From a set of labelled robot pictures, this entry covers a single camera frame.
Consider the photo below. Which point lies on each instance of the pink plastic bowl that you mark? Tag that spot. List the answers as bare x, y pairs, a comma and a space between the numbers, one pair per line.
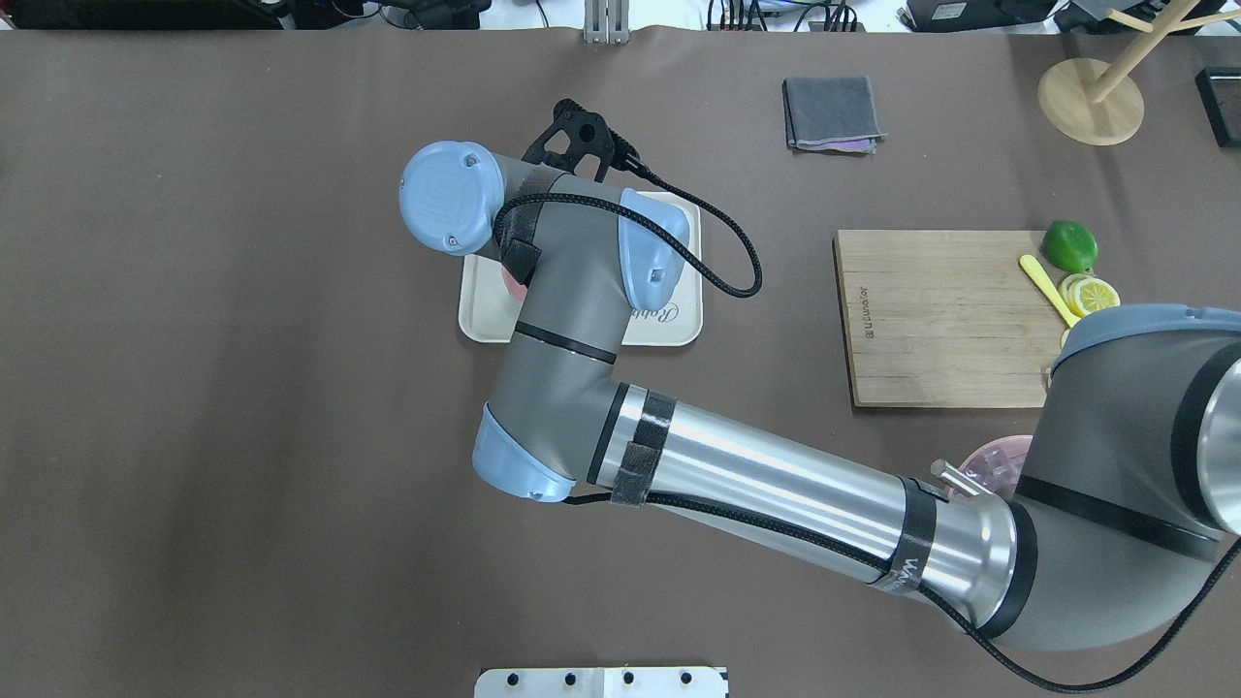
516, 290

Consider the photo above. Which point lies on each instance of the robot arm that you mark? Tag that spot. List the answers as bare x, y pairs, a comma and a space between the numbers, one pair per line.
1130, 482

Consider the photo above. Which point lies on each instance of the large pink ice bowl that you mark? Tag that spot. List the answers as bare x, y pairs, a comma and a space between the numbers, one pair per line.
997, 465

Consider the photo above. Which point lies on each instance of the cream rabbit tray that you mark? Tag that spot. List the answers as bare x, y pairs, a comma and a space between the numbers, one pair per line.
487, 314

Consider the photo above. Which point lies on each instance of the grey and purple folded cloth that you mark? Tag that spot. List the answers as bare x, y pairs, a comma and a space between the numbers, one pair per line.
831, 115

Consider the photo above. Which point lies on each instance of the bamboo cutting board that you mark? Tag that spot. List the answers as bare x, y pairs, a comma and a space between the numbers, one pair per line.
944, 319

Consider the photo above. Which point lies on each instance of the round wooden stand base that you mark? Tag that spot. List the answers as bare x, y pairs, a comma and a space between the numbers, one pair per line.
1097, 103

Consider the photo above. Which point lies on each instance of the metal ice scoop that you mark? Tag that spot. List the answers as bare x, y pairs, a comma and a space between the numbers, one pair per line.
956, 479

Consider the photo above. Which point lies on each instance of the green lime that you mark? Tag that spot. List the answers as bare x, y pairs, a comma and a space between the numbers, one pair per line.
1069, 246

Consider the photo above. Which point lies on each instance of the yellow plastic knife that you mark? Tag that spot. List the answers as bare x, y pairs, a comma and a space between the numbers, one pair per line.
1034, 270

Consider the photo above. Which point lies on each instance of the back lemon slice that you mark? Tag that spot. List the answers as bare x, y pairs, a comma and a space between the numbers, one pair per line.
1065, 289

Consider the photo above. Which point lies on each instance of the lemon slice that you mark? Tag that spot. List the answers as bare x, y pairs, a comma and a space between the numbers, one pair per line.
1091, 295
1065, 289

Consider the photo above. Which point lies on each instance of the front lemon slice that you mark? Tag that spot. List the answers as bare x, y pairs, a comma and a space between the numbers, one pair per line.
1091, 295

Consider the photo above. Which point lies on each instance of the black device at edge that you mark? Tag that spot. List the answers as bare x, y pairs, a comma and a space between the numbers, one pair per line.
1219, 91

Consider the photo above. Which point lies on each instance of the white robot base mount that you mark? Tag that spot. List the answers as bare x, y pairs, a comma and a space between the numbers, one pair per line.
614, 681

